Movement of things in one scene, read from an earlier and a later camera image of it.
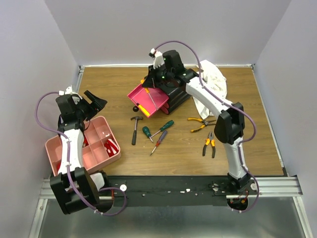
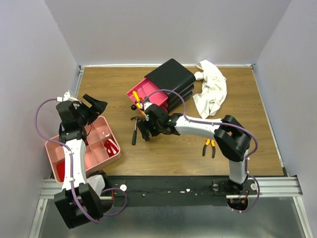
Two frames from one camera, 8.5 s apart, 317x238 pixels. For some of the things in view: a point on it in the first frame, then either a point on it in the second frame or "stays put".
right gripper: (153, 78) → (147, 128)
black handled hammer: (137, 118) stays put
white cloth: (215, 82) stays put
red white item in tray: (111, 147) stays put
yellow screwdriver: (147, 90) → (137, 97)
